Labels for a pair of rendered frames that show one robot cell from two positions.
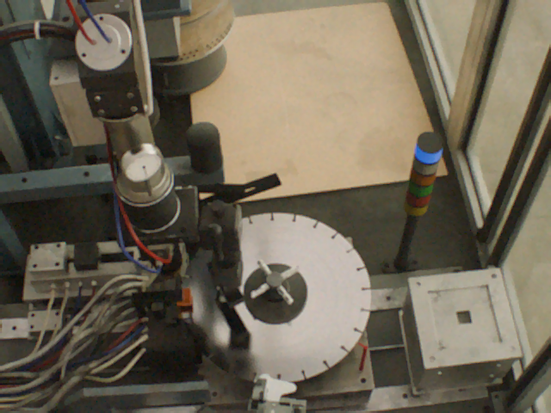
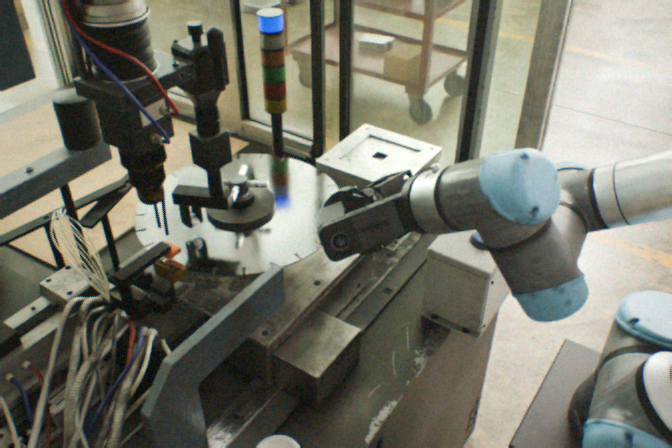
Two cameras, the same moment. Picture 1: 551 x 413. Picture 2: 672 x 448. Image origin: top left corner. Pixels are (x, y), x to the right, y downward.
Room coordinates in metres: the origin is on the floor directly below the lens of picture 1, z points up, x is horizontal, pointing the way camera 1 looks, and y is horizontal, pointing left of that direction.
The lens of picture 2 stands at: (-0.05, 0.60, 1.55)
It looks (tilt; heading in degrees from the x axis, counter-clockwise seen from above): 37 degrees down; 306
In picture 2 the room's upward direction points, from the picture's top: straight up
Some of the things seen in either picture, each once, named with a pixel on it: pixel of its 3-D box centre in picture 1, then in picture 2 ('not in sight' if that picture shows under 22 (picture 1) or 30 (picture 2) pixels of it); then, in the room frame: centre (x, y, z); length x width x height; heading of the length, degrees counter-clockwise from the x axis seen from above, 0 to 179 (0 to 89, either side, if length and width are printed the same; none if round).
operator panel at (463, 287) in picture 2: not in sight; (488, 250); (0.26, -0.29, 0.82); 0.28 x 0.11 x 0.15; 92
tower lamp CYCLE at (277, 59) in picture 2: (424, 170); (272, 54); (0.72, -0.27, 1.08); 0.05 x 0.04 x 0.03; 2
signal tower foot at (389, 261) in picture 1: (401, 261); not in sight; (0.72, -0.27, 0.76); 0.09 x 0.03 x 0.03; 92
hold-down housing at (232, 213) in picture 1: (223, 244); (204, 99); (0.54, 0.06, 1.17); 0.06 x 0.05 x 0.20; 83
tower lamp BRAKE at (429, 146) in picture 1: (429, 147); (270, 20); (0.72, -0.27, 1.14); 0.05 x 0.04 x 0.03; 2
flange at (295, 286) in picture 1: (275, 290); (240, 200); (0.57, -0.01, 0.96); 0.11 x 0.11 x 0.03
